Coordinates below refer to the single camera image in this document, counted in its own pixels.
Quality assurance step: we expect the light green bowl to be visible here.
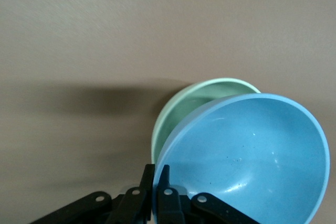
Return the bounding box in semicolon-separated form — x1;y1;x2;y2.
151;77;262;166

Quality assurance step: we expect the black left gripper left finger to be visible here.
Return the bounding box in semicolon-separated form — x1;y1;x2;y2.
28;164;155;224

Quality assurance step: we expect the blue bowl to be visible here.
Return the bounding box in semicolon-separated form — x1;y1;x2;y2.
152;93;331;224

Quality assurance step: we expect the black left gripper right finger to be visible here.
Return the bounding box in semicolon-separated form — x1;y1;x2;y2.
156;165;266;224

